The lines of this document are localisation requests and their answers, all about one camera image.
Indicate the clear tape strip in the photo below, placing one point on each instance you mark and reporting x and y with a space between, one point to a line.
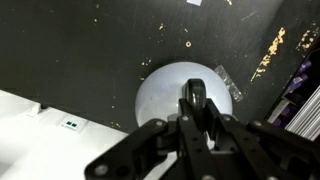
229 83

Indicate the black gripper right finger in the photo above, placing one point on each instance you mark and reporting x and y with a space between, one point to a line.
253 150

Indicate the aluminium frame rail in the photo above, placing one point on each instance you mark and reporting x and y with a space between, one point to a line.
305 116

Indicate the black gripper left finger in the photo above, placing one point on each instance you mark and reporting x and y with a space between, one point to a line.
156 150

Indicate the dark purple crate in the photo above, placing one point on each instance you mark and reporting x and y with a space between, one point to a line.
296 83

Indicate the white floor outlet box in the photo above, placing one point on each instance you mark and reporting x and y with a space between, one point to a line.
73 124

